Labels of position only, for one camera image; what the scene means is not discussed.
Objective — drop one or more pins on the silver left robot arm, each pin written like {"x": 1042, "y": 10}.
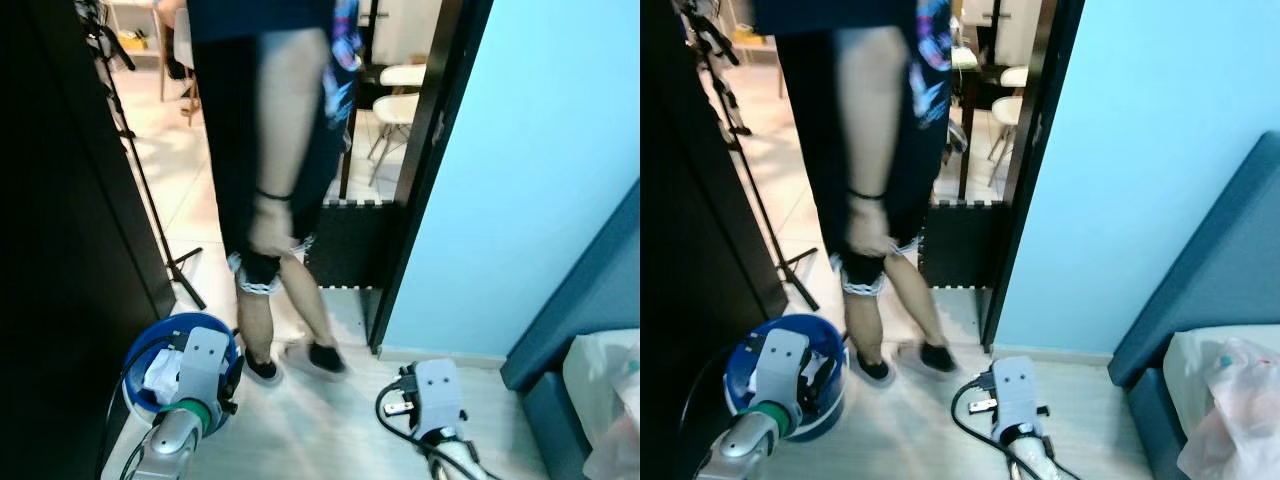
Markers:
{"x": 740, "y": 445}
{"x": 170, "y": 440}

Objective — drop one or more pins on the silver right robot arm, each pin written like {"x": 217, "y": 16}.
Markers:
{"x": 1030, "y": 455}
{"x": 455, "y": 455}

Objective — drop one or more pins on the person's hand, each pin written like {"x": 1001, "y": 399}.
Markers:
{"x": 272, "y": 228}
{"x": 870, "y": 228}

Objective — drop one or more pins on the blue round waste bin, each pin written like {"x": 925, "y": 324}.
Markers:
{"x": 133, "y": 370}
{"x": 738, "y": 370}

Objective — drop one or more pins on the black foam puzzle mat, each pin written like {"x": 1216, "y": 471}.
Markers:
{"x": 350, "y": 245}
{"x": 960, "y": 245}

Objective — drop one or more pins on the mattress with beige sheet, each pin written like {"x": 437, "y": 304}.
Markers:
{"x": 580, "y": 370}
{"x": 1190, "y": 360}

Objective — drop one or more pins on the black wardrobe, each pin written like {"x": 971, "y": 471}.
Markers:
{"x": 60, "y": 250}
{"x": 700, "y": 250}

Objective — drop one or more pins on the translucent plastic bag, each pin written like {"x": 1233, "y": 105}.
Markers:
{"x": 615, "y": 440}
{"x": 1235, "y": 420}

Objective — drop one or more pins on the person in dark dress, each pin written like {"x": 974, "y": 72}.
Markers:
{"x": 230, "y": 150}
{"x": 815, "y": 150}

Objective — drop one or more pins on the white shell chair wooden legs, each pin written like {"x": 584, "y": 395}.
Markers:
{"x": 1015, "y": 77}
{"x": 395, "y": 108}
{"x": 402, "y": 75}
{"x": 1008, "y": 110}
{"x": 183, "y": 45}

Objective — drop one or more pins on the white shelf unit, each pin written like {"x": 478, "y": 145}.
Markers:
{"x": 135, "y": 55}
{"x": 750, "y": 52}

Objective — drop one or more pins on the black tripod stand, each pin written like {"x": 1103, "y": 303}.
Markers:
{"x": 715, "y": 45}
{"x": 100, "y": 40}

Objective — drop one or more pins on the yellow box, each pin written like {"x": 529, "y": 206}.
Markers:
{"x": 132, "y": 40}
{"x": 745, "y": 37}

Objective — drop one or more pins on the light grey right wrist camera mount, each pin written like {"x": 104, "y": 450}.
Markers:
{"x": 1015, "y": 390}
{"x": 438, "y": 390}

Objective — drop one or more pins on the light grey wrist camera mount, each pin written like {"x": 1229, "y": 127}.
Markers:
{"x": 438, "y": 390}
{"x": 203, "y": 360}
{"x": 1015, "y": 390}
{"x": 782, "y": 365}

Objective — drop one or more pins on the light grey left wrist camera mount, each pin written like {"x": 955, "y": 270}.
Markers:
{"x": 203, "y": 360}
{"x": 782, "y": 365}

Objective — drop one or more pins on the blue upholstered bed frame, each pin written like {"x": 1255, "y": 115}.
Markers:
{"x": 590, "y": 290}
{"x": 1200, "y": 260}

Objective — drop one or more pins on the black door frame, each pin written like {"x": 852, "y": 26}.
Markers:
{"x": 1032, "y": 150}
{"x": 428, "y": 150}

